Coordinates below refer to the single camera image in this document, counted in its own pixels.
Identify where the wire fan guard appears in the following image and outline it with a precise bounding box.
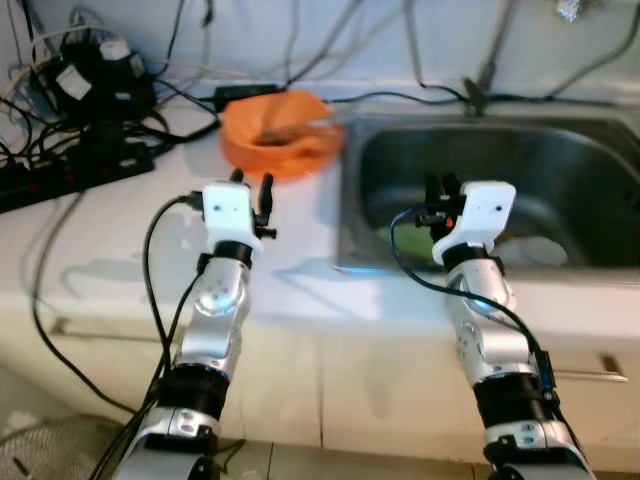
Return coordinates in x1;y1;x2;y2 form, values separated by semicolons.
0;415;131;480

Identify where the metal spoon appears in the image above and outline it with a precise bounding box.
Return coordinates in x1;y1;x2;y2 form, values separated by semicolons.
258;116;339;143

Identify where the thin black counter cable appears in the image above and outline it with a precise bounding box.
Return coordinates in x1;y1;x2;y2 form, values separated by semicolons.
330;90;640;109

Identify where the chrome gooseneck faucet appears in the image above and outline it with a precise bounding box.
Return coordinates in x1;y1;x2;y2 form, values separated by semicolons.
462;0;586;116

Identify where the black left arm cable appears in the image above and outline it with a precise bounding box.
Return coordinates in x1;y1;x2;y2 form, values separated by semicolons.
90;192;208;480

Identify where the black power brick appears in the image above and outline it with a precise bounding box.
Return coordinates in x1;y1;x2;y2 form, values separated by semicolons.
215;85;283;111

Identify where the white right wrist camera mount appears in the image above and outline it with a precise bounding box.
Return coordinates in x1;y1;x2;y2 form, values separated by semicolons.
432;181;516;266

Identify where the metal drawer handle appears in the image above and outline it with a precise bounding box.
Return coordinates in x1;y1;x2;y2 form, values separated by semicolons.
50;317;176;346
548;352;628;383

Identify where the black wall cable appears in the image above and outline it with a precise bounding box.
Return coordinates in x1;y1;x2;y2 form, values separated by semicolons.
490;0;640;101
403;0;471;101

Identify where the orange plastic bowl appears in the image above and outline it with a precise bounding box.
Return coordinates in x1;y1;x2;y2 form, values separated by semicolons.
220;92;347;173

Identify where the green plate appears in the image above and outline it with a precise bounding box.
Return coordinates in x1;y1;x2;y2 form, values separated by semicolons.
385;228;439;265

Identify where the thick black brick cable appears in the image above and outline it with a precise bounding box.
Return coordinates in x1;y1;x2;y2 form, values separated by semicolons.
275;0;366;93

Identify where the stainless steel sink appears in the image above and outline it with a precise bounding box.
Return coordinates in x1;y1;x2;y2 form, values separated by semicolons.
335;113;640;276

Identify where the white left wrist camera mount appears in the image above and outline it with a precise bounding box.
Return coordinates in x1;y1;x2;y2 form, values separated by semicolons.
203;183;263;251

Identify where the black hanging power cable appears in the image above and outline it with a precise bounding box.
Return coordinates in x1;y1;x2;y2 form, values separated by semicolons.
30;190;136;416

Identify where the black power strip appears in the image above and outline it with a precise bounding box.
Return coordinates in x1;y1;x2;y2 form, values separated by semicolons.
0;140;156;213

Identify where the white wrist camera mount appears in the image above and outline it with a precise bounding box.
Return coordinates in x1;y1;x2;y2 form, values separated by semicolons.
432;181;516;266
203;183;263;251

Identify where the white plate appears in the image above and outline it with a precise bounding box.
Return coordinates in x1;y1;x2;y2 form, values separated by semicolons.
500;235;571;268

